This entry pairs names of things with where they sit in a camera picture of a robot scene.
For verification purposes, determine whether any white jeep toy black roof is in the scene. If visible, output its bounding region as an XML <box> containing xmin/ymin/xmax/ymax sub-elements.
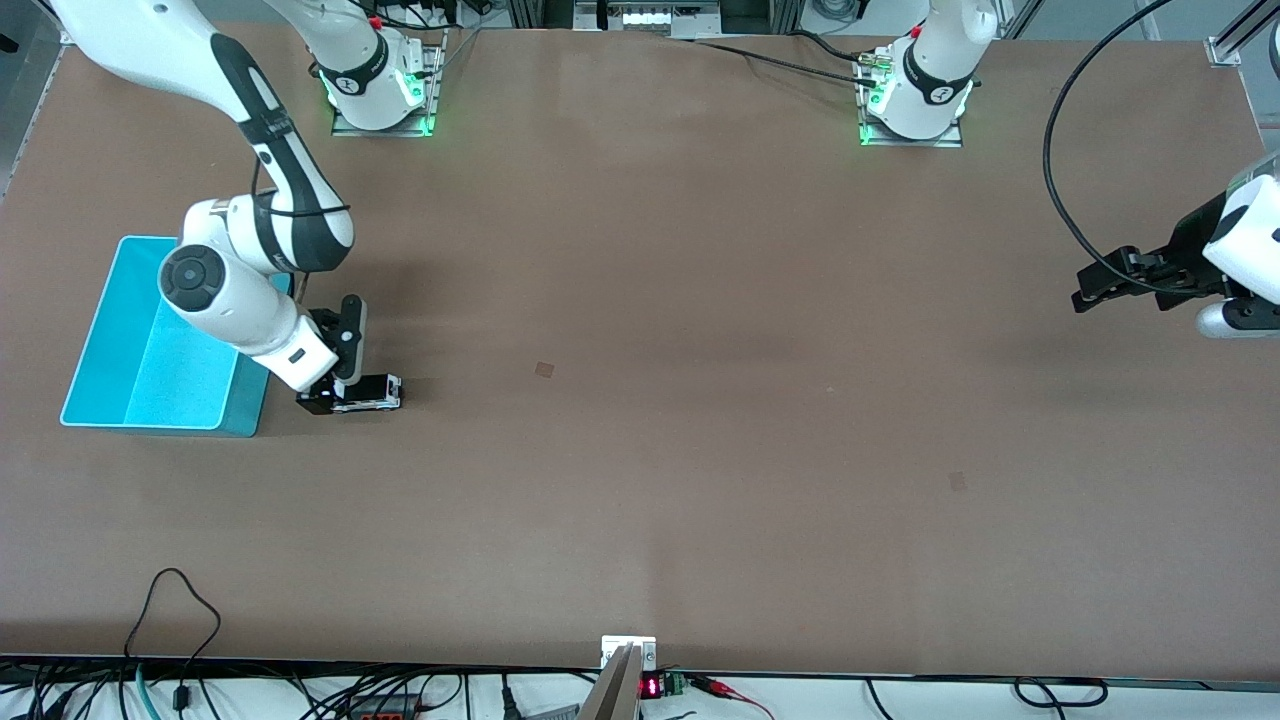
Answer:
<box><xmin>330</xmin><ymin>373</ymin><xmax>404</xmax><ymax>414</ymax></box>

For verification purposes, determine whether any turquoise plastic bin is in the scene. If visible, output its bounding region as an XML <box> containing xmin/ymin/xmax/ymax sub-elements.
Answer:
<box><xmin>60</xmin><ymin>235</ymin><xmax>294</xmax><ymax>438</ymax></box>

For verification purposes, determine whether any grey equipment with lit panel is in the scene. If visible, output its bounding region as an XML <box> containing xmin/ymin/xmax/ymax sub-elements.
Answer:
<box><xmin>575</xmin><ymin>0</ymin><xmax>721</xmax><ymax>39</ymax></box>

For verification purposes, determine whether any red clip lead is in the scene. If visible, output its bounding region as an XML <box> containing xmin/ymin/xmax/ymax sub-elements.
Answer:
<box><xmin>688</xmin><ymin>676</ymin><xmax>776</xmax><ymax>720</ymax></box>

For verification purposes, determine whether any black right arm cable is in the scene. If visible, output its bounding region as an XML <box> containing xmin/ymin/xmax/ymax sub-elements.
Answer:
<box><xmin>250</xmin><ymin>150</ymin><xmax>353</xmax><ymax>306</ymax></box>

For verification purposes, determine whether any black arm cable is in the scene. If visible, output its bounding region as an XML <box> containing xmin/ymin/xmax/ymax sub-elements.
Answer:
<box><xmin>1043</xmin><ymin>0</ymin><xmax>1216</xmax><ymax>296</ymax></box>
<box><xmin>250</xmin><ymin>150</ymin><xmax>353</xmax><ymax>306</ymax></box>

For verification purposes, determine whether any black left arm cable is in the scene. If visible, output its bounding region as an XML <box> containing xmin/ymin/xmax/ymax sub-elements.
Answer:
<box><xmin>1043</xmin><ymin>0</ymin><xmax>1216</xmax><ymax>296</ymax></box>

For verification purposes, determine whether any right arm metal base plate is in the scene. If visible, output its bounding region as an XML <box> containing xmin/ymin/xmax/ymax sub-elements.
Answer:
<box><xmin>330</xmin><ymin>28</ymin><xmax>441</xmax><ymax>138</ymax></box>

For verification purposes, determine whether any aluminium frame profile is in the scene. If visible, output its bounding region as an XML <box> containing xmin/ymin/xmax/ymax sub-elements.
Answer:
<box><xmin>1205</xmin><ymin>0</ymin><xmax>1280</xmax><ymax>69</ymax></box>

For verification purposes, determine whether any thin black looped cable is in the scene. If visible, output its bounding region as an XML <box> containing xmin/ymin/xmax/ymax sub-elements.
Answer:
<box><xmin>124</xmin><ymin>568</ymin><xmax>222</xmax><ymax>713</ymax></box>

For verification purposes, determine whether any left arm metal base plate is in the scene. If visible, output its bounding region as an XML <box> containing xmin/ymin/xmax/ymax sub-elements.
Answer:
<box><xmin>857</xmin><ymin>50</ymin><xmax>964</xmax><ymax>149</ymax></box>

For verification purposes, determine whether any short black base cable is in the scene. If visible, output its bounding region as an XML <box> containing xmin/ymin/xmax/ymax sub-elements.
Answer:
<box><xmin>795</xmin><ymin>30</ymin><xmax>881</xmax><ymax>63</ymax></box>

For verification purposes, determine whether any long black base cable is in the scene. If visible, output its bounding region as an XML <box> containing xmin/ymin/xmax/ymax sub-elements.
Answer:
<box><xmin>690</xmin><ymin>38</ymin><xmax>881</xmax><ymax>86</ymax></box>

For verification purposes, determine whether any black coiled cable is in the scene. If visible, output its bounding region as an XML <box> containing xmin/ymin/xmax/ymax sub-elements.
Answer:
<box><xmin>1013</xmin><ymin>677</ymin><xmax>1109</xmax><ymax>709</ymax></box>

